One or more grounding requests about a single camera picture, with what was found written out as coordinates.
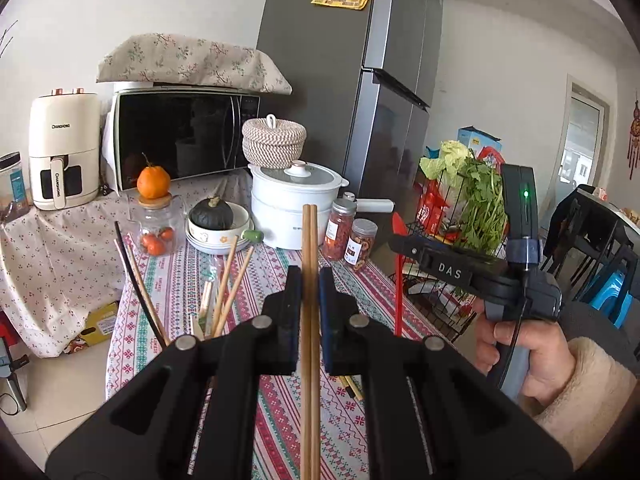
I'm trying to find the yellow cardboard box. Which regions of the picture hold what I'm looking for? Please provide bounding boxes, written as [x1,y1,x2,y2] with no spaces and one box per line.
[67,300,121,352]

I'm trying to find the white ceramic plate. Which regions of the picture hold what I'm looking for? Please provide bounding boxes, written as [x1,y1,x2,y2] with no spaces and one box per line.
[185,230,251,256]

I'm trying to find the tall dried chili jar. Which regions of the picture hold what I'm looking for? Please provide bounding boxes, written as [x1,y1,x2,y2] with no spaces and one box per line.
[321,198,359,262]

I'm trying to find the floral microwave cover cloth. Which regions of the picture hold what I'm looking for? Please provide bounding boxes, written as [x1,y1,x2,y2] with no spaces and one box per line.
[96,34,293,96]

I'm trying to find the clear jar with black lid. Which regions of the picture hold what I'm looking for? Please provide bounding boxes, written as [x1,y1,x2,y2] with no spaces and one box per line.
[0,152,32,223]

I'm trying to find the blue carton box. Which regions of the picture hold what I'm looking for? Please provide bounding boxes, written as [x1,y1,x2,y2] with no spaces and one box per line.
[456,126,504,162]

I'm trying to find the glass jar with wooden lid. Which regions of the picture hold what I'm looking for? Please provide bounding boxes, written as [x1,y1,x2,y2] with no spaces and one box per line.
[129,194,184,257]

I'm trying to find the black microwave oven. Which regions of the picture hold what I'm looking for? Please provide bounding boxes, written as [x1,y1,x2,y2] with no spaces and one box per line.
[107,87,262,192]

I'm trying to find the short dried fruit jar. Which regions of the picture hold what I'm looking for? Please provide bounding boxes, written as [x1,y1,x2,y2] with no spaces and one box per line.
[345,219,379,272]

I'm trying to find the striped patterned tablecloth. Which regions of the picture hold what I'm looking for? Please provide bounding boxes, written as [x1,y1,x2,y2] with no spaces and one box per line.
[105,240,451,480]

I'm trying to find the orange with stem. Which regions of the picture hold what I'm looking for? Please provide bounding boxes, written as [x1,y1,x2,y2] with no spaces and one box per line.
[136,152,172,200]

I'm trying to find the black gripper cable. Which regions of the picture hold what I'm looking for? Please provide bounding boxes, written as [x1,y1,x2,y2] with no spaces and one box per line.
[497,267,531,392]

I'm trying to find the woven lidded basket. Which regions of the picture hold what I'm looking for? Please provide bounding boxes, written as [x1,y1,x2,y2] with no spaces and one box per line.
[242,114,307,168]

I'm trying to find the person's right hand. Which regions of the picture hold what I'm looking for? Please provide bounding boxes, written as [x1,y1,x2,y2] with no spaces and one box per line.
[472,309,575,417]

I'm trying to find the white electric pot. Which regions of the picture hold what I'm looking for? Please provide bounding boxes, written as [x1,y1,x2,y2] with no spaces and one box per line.
[248,160,396,250]

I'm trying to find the glass pot lid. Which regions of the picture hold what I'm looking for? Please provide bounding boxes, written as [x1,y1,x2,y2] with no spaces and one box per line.
[249,160,347,193]

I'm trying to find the black wire rack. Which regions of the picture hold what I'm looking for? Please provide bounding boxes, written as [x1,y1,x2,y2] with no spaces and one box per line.
[390,180,507,347]

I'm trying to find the blue plastic stool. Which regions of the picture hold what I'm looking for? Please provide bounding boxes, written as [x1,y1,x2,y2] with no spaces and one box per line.
[584,269,632,327]

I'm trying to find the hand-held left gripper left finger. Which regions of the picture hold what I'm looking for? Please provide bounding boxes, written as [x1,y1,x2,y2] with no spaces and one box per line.
[45,266,303,480]

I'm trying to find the red snack bag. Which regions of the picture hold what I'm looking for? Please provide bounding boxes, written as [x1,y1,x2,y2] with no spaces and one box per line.
[416,180,451,229]

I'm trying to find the white ceramic bowl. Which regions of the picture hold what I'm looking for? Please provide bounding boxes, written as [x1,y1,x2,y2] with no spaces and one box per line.
[186,204,256,245]

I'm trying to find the white framed door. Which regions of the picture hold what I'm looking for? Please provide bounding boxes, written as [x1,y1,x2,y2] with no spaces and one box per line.
[552,74,612,197]

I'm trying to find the red spoon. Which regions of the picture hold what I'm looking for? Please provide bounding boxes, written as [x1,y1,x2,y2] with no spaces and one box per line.
[391,212,406,337]

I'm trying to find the leafy green vegetables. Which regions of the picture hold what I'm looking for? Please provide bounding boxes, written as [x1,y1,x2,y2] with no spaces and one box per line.
[452,157,512,255]

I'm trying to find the cream air fryer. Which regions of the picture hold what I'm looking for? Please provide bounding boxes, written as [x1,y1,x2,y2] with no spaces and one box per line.
[28,87,104,211]

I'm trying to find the dark chopstick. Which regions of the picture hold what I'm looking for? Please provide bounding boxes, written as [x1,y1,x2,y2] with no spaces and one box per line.
[114,221,170,347]
[113,239,164,347]

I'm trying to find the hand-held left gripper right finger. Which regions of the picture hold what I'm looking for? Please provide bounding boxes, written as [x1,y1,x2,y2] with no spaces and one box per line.
[319,266,573,480]

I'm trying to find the person's right forearm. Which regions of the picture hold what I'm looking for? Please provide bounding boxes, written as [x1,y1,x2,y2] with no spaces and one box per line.
[530,300,640,472]

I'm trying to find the dark green squash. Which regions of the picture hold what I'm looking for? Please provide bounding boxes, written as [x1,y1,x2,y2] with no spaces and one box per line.
[189,196,236,231]

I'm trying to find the grey refrigerator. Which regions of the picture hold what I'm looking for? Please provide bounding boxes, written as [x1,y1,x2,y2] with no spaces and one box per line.
[256,0,446,221]

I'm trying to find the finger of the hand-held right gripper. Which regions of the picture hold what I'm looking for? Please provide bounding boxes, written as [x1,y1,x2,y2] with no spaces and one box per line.
[387,234,426,272]

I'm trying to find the napa cabbage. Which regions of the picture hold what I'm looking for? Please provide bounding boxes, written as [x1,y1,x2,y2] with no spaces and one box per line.
[419,140,476,182]

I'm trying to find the red hanging ornament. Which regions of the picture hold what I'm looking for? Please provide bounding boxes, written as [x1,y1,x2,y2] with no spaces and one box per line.
[627,90,640,181]

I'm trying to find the light wooden chopstick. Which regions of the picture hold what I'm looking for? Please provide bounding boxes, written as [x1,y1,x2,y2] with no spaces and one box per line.
[212,234,239,337]
[220,246,255,333]

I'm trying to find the grey floor appliance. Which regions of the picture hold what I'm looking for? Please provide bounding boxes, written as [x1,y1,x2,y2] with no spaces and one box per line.
[0,345,29,417]

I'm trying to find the black chair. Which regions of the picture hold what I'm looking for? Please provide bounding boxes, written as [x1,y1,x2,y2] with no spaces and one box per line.
[542,185,640,311]

